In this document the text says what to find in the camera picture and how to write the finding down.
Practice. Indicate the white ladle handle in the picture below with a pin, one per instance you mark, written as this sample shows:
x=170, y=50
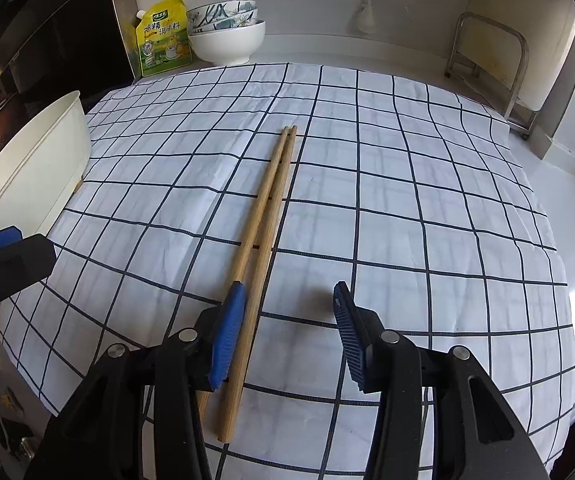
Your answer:
x=363, y=19

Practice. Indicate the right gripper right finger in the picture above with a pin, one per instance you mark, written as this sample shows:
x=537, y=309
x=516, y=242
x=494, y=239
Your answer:
x=360, y=330

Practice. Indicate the metal rack stand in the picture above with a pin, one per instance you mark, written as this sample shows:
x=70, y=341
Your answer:
x=489, y=80

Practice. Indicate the blue patterned bowl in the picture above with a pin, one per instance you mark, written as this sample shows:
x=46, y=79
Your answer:
x=222, y=15

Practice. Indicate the yellow detergent pouch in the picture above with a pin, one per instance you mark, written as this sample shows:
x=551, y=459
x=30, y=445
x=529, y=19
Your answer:
x=162, y=38

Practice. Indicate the white cutting board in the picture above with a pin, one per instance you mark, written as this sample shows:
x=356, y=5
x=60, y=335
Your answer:
x=547, y=25

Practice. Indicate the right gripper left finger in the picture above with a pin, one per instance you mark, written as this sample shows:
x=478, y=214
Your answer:
x=225, y=333

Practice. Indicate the checkered white cloth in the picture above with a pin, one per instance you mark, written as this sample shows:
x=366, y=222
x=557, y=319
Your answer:
x=406, y=192

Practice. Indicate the white bowl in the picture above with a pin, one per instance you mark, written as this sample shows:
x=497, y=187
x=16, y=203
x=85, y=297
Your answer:
x=229, y=47

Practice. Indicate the large white basin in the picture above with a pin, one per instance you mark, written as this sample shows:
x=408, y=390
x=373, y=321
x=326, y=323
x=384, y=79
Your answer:
x=41, y=166

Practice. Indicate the wooden chopstick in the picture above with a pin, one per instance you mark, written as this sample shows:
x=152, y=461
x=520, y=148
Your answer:
x=256, y=218
x=239, y=367

